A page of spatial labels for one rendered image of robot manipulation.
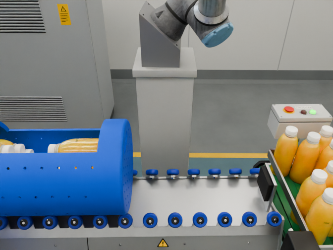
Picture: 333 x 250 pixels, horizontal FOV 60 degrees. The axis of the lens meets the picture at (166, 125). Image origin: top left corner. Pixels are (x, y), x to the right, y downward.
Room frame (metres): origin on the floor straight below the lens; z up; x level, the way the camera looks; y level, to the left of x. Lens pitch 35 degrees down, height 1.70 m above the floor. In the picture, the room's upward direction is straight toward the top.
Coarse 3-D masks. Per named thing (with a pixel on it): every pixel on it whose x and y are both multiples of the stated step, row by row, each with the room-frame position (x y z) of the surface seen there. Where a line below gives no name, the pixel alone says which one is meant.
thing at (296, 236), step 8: (288, 232) 0.48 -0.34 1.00; (296, 232) 0.48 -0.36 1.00; (304, 232) 0.48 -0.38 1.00; (288, 240) 0.46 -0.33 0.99; (296, 240) 0.45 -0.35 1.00; (304, 240) 0.45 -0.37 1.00; (312, 240) 0.45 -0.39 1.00; (280, 248) 0.48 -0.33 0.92; (288, 248) 0.45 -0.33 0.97; (296, 248) 0.43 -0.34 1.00; (304, 248) 0.43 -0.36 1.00; (312, 248) 0.43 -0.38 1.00
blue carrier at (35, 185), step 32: (0, 128) 0.75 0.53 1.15; (64, 128) 0.78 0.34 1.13; (96, 128) 0.78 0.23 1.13; (128, 128) 0.72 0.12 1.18; (0, 160) 0.55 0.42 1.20; (32, 160) 0.55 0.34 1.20; (64, 160) 0.55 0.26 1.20; (96, 160) 0.55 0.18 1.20; (128, 160) 0.66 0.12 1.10; (0, 192) 0.50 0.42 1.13; (32, 192) 0.50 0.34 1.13; (64, 192) 0.51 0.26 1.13; (96, 192) 0.51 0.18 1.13; (128, 192) 0.59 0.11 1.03
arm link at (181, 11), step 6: (168, 0) 1.45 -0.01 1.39; (174, 0) 1.42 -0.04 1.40; (180, 0) 1.40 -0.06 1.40; (186, 0) 1.38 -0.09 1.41; (192, 0) 1.36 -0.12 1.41; (174, 6) 1.41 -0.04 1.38; (180, 6) 1.39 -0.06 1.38; (186, 6) 1.37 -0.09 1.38; (192, 6) 1.35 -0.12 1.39; (180, 12) 1.39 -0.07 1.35; (186, 12) 1.36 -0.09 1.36; (186, 18) 1.37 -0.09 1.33
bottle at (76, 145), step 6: (78, 138) 0.66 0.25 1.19; (90, 138) 0.66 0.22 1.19; (96, 138) 0.66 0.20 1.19; (60, 144) 0.63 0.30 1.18; (66, 144) 0.63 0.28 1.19; (72, 144) 0.62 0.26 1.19; (78, 144) 0.62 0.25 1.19; (84, 144) 0.63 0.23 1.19; (90, 144) 0.63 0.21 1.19; (96, 144) 0.63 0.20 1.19; (54, 150) 0.62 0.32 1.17; (60, 150) 0.62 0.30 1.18; (66, 150) 0.61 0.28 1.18; (72, 150) 0.61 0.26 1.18; (78, 150) 0.61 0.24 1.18; (84, 150) 0.61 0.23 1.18; (90, 150) 0.61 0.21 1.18; (96, 150) 0.61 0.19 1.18
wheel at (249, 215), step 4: (248, 212) 0.56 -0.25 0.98; (252, 212) 0.56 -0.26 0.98; (244, 216) 0.55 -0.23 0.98; (248, 216) 0.55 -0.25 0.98; (252, 216) 0.55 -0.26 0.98; (256, 216) 0.55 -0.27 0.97; (244, 220) 0.54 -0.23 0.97; (248, 220) 0.54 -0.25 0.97; (252, 220) 0.54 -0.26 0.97; (256, 220) 0.54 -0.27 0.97; (244, 224) 0.54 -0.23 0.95; (248, 224) 0.53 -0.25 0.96; (252, 224) 0.53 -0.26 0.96
